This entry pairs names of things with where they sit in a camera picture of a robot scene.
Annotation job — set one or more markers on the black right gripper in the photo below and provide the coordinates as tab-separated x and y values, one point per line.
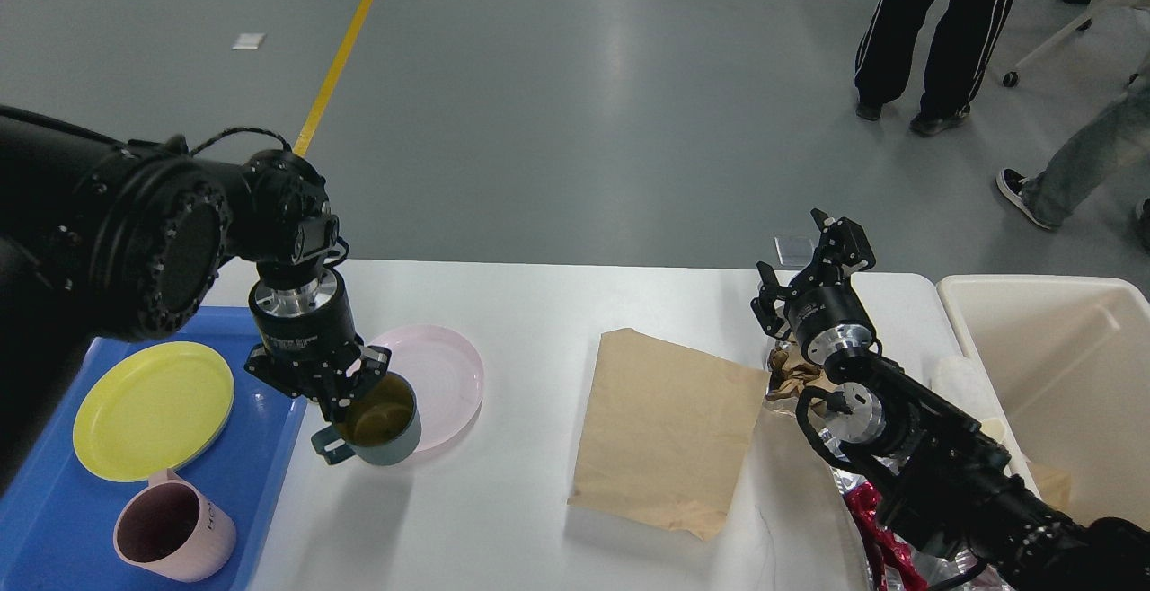
830	319

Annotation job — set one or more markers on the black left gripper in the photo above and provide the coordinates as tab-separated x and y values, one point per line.
310	347

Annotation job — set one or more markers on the dark green mug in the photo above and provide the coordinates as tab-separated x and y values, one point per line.
382	427

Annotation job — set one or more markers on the pink plate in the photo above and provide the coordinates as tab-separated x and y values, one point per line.
447	374

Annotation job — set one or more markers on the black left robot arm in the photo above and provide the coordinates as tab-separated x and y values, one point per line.
105	238

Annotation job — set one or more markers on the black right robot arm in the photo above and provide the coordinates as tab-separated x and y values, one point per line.
941	480

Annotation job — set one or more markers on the grey floor plate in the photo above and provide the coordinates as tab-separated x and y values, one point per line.
794	251

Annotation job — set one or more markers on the crumpled brown paper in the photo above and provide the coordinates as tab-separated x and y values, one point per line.
790	373

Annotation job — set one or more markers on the yellow plate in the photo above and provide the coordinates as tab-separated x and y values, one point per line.
156	409

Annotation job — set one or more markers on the brown paper bag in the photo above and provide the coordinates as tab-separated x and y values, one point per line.
665	435

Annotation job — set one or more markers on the pink mug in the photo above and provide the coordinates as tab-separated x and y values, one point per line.
173	530

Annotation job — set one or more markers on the red foil wrapper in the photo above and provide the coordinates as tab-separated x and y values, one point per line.
883	549

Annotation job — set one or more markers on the white plastic bin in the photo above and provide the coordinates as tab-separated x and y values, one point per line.
1067	360

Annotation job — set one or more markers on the person in grey trousers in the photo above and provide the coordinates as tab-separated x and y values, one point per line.
1116	139

